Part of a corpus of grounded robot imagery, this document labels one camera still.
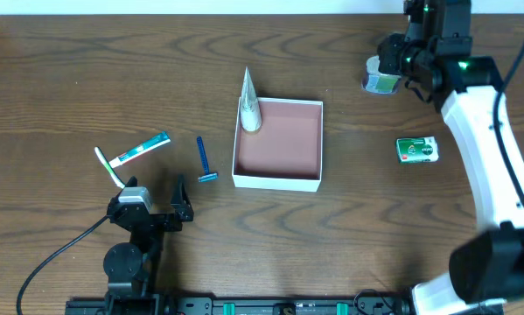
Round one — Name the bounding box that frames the clear foam pump bottle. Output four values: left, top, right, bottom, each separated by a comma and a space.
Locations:
361, 55, 401, 95

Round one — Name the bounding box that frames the green Dettol soap bar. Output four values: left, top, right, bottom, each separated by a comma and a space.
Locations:
395, 136, 439, 164

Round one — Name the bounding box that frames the white Pantene tube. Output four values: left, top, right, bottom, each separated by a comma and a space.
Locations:
239, 68, 262, 133

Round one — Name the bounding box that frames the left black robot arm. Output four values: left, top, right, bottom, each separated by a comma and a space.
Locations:
103, 175, 194, 314

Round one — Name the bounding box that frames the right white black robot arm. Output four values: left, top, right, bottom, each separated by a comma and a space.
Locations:
378, 22, 524, 314

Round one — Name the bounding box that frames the blue disposable razor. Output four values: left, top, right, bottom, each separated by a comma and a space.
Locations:
196, 136, 219, 183

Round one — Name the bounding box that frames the green white toothbrush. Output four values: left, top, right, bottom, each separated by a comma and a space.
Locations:
94, 147, 125, 189

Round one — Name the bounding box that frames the green white toothpaste tube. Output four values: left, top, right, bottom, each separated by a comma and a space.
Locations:
109, 131, 171, 168

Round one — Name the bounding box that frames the white box pink interior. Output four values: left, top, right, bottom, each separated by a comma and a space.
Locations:
232, 97, 324, 193

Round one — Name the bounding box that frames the left black cable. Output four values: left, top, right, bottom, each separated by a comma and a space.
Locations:
15, 213, 114, 315

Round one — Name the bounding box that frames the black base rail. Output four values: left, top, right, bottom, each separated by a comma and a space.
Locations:
65, 293, 414, 315

